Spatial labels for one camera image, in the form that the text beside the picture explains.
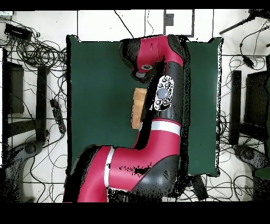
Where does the tan terry towel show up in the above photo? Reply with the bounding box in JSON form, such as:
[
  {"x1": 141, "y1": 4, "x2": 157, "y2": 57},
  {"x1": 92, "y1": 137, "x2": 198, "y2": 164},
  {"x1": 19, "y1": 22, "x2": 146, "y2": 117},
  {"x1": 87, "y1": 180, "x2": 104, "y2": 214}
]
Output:
[{"x1": 131, "y1": 87, "x2": 148, "y2": 130}]

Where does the black flat power strip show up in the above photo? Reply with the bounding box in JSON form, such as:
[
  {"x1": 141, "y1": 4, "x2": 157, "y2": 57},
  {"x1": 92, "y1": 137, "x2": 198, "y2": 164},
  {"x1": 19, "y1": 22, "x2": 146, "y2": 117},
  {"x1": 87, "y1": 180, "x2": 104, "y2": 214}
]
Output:
[{"x1": 189, "y1": 175, "x2": 209, "y2": 201}]

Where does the dark green table cloth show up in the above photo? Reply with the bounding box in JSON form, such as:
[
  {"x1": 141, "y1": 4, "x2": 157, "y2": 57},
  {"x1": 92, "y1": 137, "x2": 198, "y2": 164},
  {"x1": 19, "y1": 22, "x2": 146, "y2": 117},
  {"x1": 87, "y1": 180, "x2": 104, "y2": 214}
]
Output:
[{"x1": 66, "y1": 34, "x2": 224, "y2": 178}]

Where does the grey stand base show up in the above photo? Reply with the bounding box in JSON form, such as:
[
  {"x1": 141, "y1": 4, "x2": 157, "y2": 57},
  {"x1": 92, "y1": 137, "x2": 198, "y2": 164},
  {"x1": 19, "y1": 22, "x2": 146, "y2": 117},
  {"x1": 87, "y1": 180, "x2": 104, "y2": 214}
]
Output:
[
  {"x1": 3, "y1": 139, "x2": 46, "y2": 202},
  {"x1": 233, "y1": 144, "x2": 270, "y2": 170}
]

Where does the black power adapter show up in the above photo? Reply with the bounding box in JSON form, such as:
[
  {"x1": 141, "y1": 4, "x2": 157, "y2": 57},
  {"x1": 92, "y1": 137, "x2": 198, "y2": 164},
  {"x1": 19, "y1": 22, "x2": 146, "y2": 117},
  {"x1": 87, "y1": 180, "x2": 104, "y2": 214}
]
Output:
[{"x1": 242, "y1": 55, "x2": 256, "y2": 69}]

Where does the black tripod leg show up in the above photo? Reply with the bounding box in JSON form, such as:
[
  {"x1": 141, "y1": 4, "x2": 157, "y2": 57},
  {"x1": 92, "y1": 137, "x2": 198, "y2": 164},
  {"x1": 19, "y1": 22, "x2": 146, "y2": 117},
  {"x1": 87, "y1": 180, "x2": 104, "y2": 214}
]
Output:
[{"x1": 219, "y1": 9, "x2": 270, "y2": 35}]

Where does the black electronics box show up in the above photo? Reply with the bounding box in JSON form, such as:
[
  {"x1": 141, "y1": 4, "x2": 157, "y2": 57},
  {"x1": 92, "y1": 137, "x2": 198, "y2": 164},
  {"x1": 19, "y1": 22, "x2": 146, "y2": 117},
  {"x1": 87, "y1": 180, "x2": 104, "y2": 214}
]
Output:
[{"x1": 4, "y1": 23, "x2": 33, "y2": 41}]

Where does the grey square floor frame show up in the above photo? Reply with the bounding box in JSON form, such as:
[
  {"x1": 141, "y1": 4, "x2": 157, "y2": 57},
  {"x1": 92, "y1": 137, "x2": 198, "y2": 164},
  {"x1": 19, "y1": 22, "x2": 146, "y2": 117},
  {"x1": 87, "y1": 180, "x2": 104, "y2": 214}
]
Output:
[{"x1": 162, "y1": 9, "x2": 195, "y2": 38}]

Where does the black stand frame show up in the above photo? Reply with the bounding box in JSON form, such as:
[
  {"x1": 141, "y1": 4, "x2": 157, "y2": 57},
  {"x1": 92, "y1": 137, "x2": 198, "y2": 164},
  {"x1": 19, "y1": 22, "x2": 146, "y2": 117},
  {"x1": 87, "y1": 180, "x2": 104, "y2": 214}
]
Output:
[
  {"x1": 228, "y1": 54, "x2": 270, "y2": 146},
  {"x1": 2, "y1": 48, "x2": 50, "y2": 148}
]

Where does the tangled black cable bundle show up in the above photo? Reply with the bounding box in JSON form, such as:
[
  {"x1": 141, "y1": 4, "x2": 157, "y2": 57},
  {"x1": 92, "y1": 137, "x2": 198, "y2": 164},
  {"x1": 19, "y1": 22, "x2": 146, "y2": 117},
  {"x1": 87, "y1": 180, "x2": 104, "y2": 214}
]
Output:
[{"x1": 0, "y1": 16, "x2": 68, "y2": 72}]

